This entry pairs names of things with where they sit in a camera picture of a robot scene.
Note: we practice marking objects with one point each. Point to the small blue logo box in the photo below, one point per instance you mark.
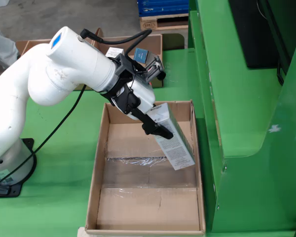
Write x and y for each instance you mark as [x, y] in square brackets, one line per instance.
[140, 55]

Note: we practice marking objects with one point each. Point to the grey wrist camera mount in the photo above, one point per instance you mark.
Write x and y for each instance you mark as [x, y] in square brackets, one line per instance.
[153, 71]

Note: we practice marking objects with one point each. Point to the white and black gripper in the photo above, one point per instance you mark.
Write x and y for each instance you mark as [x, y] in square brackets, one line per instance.
[143, 96]

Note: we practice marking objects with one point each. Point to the person in light clothes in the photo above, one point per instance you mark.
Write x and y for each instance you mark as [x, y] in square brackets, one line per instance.
[2, 49]

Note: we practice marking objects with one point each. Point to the white box black spot print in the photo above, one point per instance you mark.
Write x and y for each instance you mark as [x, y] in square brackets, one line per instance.
[114, 51]

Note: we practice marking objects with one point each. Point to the open brown cardboard box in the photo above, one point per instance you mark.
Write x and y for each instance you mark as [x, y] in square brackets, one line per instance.
[153, 43]
[21, 45]

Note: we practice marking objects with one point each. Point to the green metal cabinet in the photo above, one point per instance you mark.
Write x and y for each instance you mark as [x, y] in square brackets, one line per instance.
[249, 123]

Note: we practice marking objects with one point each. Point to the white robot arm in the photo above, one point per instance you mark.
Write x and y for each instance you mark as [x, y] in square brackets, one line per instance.
[27, 74]

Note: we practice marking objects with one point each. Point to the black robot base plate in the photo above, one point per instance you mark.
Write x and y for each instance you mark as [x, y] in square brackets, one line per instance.
[14, 191]

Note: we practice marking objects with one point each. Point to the wooden pallet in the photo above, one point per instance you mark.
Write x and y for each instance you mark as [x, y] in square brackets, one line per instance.
[148, 24]

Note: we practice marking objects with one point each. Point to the tall white product box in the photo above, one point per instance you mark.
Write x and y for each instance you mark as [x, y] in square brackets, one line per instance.
[177, 153]

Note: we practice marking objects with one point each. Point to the white plastic object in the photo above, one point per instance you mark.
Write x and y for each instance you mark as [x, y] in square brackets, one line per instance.
[0, 3]

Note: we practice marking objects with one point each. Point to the large shallow cardboard tray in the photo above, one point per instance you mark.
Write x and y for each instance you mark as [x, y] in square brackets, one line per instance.
[148, 205]

